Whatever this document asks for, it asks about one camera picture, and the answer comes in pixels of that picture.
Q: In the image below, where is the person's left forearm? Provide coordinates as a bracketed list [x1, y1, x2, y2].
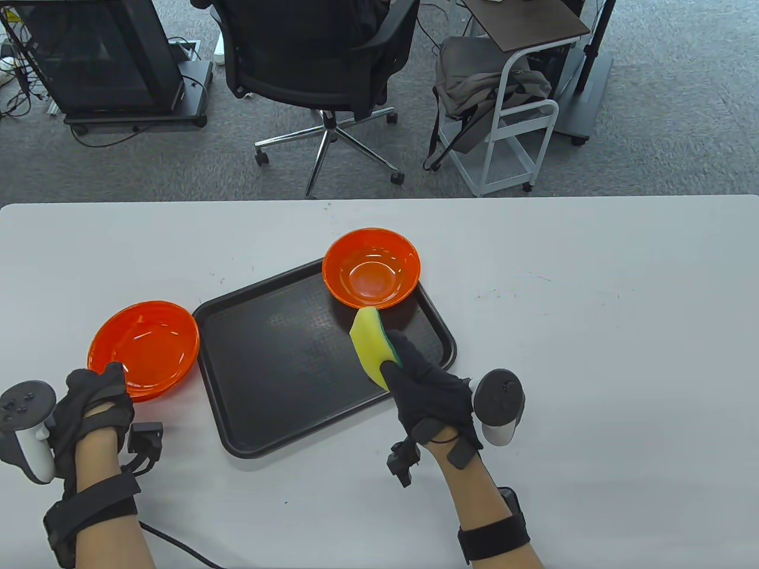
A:
[56, 428, 155, 569]

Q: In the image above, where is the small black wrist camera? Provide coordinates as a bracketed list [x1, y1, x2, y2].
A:
[387, 439, 423, 488]
[122, 422, 164, 476]

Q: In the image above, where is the green and yellow sponge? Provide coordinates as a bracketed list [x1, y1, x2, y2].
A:
[349, 306, 402, 392]

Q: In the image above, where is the black glove cable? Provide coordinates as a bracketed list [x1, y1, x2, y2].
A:
[138, 520, 229, 569]

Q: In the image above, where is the black forearm strap unit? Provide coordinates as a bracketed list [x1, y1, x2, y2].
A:
[43, 472, 142, 568]
[457, 486, 531, 565]

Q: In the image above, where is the black office chair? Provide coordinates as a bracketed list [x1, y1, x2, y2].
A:
[211, 0, 422, 197]

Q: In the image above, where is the dark brown serving tray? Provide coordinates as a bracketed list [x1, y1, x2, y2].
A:
[191, 258, 457, 460]

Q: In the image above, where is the tangle of black cables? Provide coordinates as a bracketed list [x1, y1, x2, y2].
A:
[0, 36, 36, 119]

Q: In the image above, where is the person's left hand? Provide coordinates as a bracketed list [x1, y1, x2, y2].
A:
[47, 362, 136, 496]

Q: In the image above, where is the black display stand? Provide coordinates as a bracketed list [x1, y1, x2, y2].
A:
[0, 0, 214, 131]

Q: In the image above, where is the person's right hand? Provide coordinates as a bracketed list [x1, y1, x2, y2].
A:
[379, 329, 484, 470]

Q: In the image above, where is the grey jacket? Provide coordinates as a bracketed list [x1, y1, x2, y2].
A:
[434, 37, 553, 155]

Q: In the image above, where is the person's right forearm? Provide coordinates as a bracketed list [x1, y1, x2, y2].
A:
[427, 443, 543, 569]

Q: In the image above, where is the white cart with brown top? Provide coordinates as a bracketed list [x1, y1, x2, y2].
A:
[436, 0, 592, 197]

